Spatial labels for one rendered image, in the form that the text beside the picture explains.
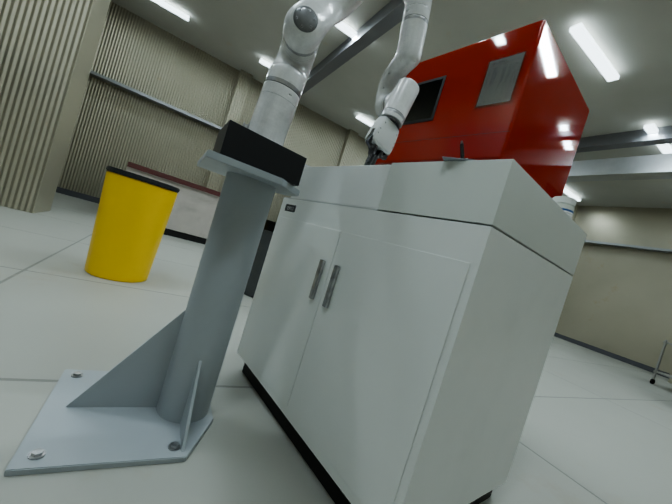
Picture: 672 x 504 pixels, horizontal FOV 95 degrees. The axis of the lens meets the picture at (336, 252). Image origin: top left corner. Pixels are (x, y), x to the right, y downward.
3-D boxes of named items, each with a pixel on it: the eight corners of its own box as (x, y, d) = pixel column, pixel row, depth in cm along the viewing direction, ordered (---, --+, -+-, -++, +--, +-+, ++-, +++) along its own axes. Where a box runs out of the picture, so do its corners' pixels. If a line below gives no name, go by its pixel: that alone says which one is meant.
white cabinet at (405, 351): (333, 366, 181) (375, 233, 180) (498, 504, 106) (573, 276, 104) (227, 368, 141) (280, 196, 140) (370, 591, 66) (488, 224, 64)
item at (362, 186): (307, 204, 142) (316, 175, 141) (397, 218, 99) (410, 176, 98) (289, 197, 136) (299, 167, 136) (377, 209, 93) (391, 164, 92)
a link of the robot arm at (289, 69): (264, 74, 93) (291, -3, 92) (264, 96, 111) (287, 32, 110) (301, 93, 96) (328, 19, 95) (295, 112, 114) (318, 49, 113)
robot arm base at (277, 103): (233, 125, 89) (255, 64, 88) (233, 138, 107) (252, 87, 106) (294, 154, 95) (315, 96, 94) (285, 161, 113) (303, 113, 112)
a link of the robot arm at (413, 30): (383, 31, 114) (368, 115, 117) (415, 10, 101) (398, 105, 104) (400, 42, 119) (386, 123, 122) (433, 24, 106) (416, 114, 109)
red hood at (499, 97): (435, 202, 238) (458, 126, 236) (556, 213, 174) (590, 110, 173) (367, 163, 191) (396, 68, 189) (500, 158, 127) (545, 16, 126)
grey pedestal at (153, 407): (2, 477, 66) (111, 105, 64) (63, 373, 104) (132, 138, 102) (239, 458, 91) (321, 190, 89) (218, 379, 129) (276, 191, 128)
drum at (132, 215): (153, 273, 259) (178, 189, 257) (152, 288, 219) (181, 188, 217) (84, 261, 235) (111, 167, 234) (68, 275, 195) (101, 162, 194)
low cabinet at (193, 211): (222, 237, 806) (232, 201, 804) (243, 254, 577) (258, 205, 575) (129, 212, 704) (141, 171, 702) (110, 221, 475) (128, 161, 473)
